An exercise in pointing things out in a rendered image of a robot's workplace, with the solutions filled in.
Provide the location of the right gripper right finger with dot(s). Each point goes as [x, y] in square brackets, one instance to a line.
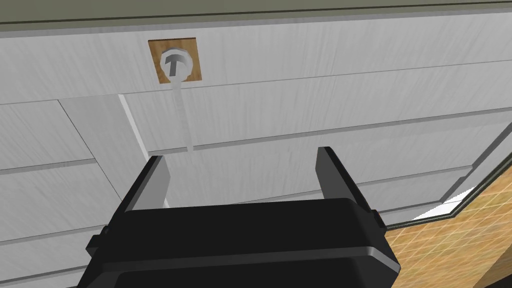
[335, 176]

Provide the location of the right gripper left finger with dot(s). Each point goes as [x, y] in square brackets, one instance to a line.
[151, 187]

